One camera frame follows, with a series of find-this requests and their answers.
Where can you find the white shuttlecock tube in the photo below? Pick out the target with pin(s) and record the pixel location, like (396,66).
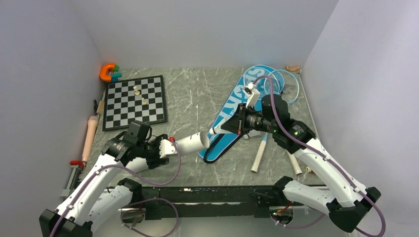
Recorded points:
(193,143)

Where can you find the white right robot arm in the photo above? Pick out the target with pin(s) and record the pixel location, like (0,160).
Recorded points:
(346,202)

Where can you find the blue racket cover bag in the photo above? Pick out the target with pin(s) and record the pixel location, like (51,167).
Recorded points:
(221,143)

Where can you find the teal toy block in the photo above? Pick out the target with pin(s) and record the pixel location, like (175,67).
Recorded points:
(115,74)

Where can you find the blue badminton racket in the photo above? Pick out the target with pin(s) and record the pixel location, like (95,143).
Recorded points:
(263,86)
(289,94)

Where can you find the black white chessboard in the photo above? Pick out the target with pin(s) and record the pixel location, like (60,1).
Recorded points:
(122,106)

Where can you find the red grey clamp tool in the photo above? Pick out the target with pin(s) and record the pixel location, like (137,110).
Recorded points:
(77,167)

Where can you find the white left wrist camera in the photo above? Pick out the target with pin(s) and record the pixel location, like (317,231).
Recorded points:
(166,148)

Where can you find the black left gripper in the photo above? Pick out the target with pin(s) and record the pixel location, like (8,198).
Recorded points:
(152,163)

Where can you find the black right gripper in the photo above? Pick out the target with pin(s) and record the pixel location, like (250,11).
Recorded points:
(237,123)

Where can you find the orange horseshoe magnet toy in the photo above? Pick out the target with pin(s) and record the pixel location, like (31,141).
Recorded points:
(106,71)

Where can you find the tan curved wooden piece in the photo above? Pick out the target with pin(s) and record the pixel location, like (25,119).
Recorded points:
(295,68)

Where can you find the blue badminton racket left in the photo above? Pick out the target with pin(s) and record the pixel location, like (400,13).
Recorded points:
(263,86)

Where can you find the blue badminton racket right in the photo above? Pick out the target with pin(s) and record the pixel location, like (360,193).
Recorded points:
(289,94)

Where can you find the wooden handle tool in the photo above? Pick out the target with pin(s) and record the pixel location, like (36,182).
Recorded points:
(99,107)

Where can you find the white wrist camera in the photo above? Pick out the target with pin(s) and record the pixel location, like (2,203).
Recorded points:
(166,148)
(253,95)

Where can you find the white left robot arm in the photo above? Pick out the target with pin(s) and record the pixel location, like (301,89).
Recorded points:
(86,208)

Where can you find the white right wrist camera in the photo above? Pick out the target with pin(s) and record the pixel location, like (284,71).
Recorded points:
(253,95)

